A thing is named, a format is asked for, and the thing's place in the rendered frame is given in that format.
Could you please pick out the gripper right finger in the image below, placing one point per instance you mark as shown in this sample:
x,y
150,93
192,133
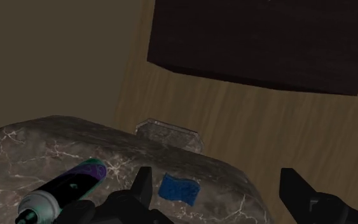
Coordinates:
x,y
296,192

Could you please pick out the brown marble table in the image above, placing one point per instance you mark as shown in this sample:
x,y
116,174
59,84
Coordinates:
x,y
26,155

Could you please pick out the black purple green spray can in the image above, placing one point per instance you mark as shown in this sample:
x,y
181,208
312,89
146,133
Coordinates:
x,y
70,186

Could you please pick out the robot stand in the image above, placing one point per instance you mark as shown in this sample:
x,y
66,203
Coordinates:
x,y
259,40

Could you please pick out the blue sponge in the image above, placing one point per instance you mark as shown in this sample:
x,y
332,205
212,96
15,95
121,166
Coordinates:
x,y
178,190

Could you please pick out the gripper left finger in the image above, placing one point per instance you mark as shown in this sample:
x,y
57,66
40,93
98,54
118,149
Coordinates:
x,y
143,189

